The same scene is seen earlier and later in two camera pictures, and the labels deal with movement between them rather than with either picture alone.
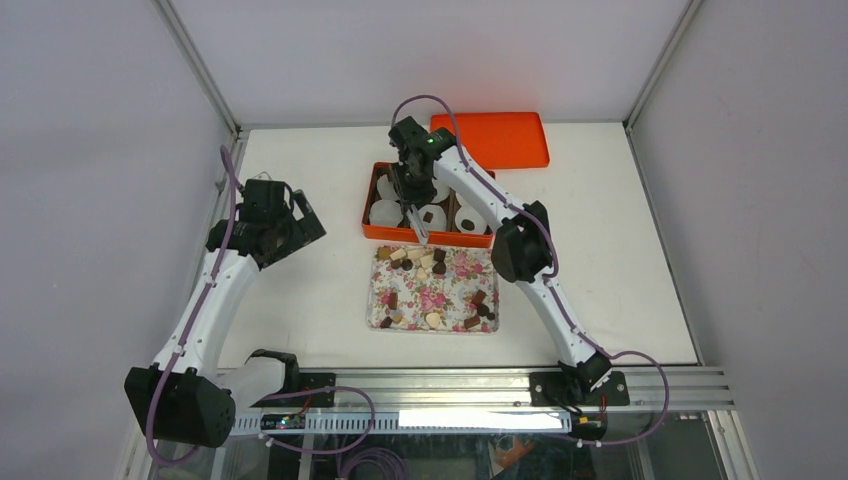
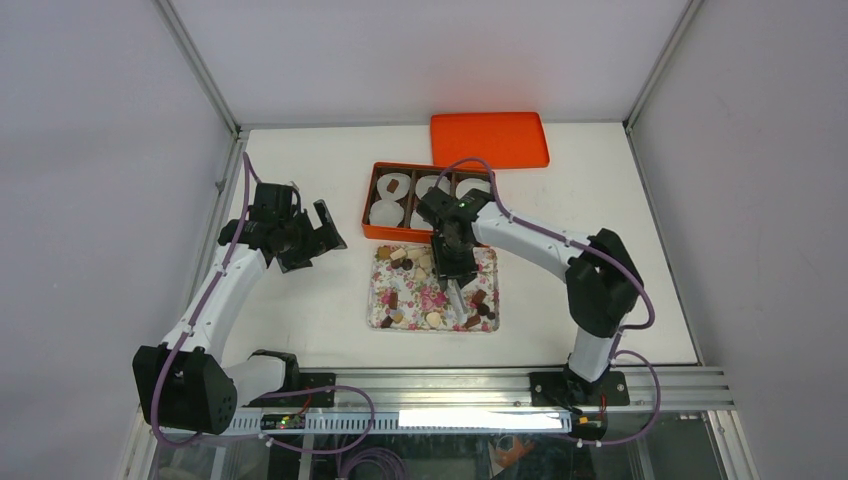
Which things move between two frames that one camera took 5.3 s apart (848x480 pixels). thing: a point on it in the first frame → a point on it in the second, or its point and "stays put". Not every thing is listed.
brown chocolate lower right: (479, 297) stays put
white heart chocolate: (432, 319) stays put
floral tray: (425, 289) stays put
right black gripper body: (416, 188) → (452, 260)
